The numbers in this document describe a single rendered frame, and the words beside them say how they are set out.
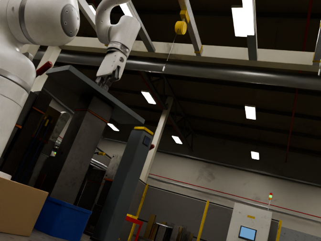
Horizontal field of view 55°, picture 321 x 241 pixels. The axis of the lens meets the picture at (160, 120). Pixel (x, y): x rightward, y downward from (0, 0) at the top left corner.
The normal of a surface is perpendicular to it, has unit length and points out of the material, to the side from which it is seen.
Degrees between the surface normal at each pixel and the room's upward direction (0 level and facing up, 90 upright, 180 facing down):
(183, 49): 90
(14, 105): 87
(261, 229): 90
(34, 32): 154
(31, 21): 134
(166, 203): 90
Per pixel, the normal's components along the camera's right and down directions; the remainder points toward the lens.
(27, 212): 0.90, 0.16
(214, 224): -0.30, -0.43
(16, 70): 0.77, -0.03
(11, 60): 0.51, -0.29
